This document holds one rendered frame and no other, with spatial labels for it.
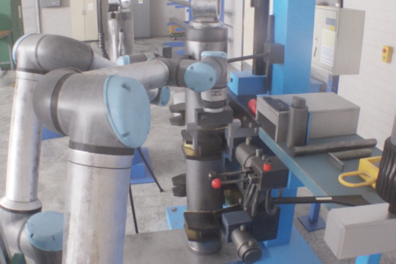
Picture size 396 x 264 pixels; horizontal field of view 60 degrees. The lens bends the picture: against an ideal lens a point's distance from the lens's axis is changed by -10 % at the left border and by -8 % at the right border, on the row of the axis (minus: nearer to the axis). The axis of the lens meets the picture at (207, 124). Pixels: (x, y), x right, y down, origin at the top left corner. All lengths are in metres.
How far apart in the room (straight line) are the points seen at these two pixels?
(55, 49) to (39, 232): 0.55
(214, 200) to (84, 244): 1.50
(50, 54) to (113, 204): 0.65
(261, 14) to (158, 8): 10.53
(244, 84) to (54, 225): 1.29
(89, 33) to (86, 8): 0.80
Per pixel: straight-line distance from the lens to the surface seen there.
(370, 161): 1.36
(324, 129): 1.62
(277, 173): 1.42
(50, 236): 1.18
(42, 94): 0.67
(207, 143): 1.66
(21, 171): 1.27
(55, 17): 12.56
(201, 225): 1.91
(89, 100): 0.60
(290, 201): 1.13
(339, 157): 1.42
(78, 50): 1.17
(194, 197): 2.07
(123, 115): 0.58
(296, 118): 1.43
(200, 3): 1.77
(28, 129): 1.25
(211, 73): 1.12
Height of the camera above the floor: 1.67
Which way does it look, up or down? 21 degrees down
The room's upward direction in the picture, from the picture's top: 1 degrees clockwise
